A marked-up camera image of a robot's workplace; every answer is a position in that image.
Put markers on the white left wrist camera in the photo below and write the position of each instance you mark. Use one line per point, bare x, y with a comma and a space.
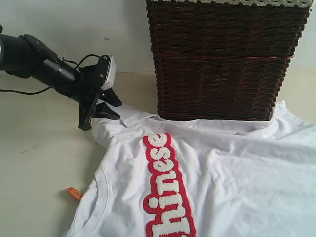
106, 71

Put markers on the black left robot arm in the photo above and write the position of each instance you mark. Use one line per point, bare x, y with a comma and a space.
26, 56

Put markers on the small orange tag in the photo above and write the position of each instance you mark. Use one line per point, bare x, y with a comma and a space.
74, 193

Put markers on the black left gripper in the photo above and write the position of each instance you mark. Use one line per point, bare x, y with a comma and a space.
87, 92

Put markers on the dark brown wicker basket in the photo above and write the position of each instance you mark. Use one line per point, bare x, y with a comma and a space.
221, 61

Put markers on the white t-shirt red lettering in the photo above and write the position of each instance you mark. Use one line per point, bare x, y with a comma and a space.
201, 178

